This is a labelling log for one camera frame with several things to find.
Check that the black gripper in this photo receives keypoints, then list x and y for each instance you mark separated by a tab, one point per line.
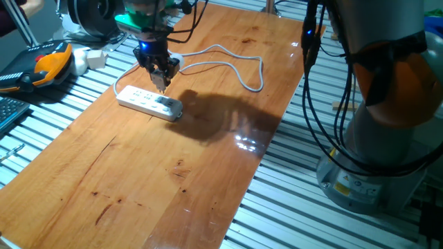
152	53

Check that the white rounded object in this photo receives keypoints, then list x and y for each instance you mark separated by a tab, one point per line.
80	62

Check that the white power strip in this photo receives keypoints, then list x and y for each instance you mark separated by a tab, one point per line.
145	102

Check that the orange and black teach pendant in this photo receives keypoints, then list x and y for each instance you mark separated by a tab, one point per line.
52	64

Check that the grey metal bar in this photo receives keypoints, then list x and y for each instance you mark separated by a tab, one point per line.
20	27

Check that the brown wooden board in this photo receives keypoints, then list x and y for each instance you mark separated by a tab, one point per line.
155	193

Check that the blue bag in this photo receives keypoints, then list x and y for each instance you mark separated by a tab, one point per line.
434	26

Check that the small metal hand tool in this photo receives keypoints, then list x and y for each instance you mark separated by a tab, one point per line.
14	150

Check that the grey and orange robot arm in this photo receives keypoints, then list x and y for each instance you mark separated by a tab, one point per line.
380	20

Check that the pale wooden cube block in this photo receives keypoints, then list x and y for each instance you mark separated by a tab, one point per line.
96	59

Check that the white bulb holder with bulb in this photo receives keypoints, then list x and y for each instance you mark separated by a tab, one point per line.
159	79

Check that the bare person hand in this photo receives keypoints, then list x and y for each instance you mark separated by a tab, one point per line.
33	6

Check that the black keyboard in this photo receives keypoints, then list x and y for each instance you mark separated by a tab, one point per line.
10	110

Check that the black round drum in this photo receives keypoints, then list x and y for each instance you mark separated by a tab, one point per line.
86	17

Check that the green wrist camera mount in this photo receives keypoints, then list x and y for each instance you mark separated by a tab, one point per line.
131	20

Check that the dark sleeved person forearm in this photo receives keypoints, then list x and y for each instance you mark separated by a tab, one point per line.
8	17

